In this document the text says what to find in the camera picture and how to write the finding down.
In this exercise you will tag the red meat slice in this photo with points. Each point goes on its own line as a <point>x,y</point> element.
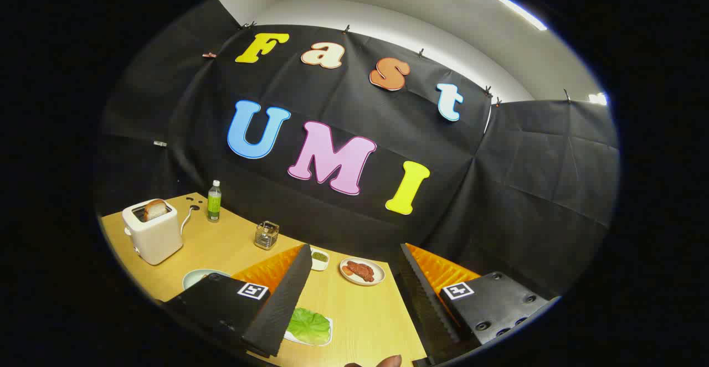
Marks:
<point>361,270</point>

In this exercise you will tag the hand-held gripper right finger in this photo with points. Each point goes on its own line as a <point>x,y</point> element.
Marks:
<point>424,300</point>

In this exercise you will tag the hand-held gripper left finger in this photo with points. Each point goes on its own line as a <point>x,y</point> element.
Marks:
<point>288,300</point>

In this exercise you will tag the white oval meat plate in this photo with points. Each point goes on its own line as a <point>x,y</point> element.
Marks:
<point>376,276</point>

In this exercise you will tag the green drink bottle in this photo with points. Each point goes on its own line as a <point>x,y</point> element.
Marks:
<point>214,203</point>

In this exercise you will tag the black backdrop cloth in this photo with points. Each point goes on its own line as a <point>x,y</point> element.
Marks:
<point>343,96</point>

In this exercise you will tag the pale green round plate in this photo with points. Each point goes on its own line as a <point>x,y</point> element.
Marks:
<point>194,277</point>

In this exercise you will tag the white divided dish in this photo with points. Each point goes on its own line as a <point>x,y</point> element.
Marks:
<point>320,265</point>

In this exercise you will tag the white toaster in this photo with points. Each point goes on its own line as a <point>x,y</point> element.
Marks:
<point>158,239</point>

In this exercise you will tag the green lettuce leaf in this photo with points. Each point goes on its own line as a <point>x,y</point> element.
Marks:
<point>310,325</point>

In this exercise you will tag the white leaf-shaped plate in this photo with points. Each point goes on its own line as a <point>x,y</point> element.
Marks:
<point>290,336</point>

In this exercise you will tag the toasted bread slice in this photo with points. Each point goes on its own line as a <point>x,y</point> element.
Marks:
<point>155,210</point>

